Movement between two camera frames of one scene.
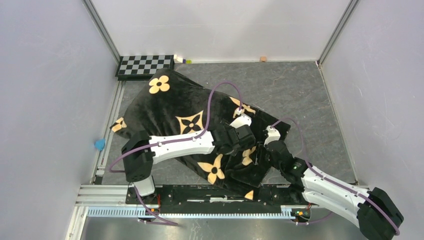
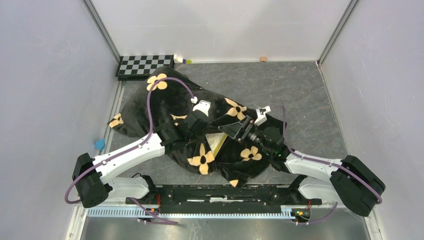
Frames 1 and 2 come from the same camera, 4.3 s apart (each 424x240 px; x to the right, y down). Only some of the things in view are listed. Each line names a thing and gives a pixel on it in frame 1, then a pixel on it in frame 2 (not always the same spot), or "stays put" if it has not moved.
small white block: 177,59 stays put
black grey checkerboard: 142,67 stays put
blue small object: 100,144 stays put
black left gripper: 235,150 → 202,134
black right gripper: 260,150 → 233,129
